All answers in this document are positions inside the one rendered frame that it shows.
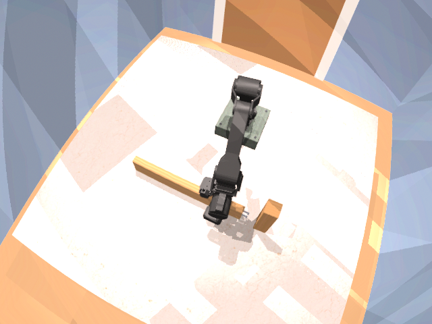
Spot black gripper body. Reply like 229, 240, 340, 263
202, 206, 222, 225

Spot light brown wooden board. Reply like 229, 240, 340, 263
132, 155, 250, 220

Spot wooden post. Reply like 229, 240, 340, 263
253, 198, 284, 233

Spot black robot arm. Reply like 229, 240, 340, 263
198, 75, 263, 219

